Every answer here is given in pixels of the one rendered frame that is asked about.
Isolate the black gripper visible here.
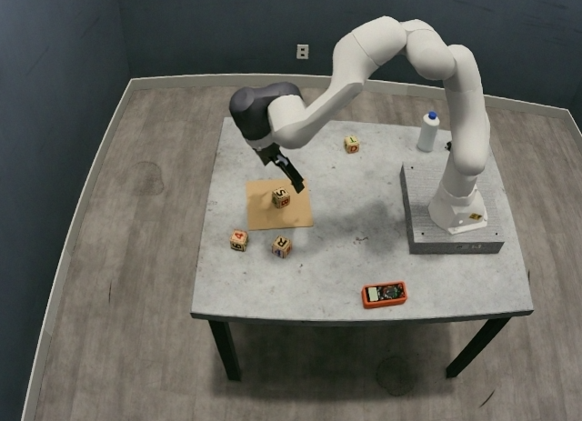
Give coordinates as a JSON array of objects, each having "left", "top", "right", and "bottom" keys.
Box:
[{"left": 252, "top": 142, "right": 305, "bottom": 194}]

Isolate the white plastic bottle with blue cap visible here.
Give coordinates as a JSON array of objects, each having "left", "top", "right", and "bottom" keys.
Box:
[{"left": 417, "top": 112, "right": 439, "bottom": 152}]

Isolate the tan square mat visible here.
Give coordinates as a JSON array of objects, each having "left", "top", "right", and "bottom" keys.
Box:
[{"left": 246, "top": 178, "right": 314, "bottom": 231}]

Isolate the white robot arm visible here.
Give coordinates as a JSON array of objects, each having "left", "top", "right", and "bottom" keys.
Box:
[{"left": 229, "top": 16, "right": 490, "bottom": 236}]

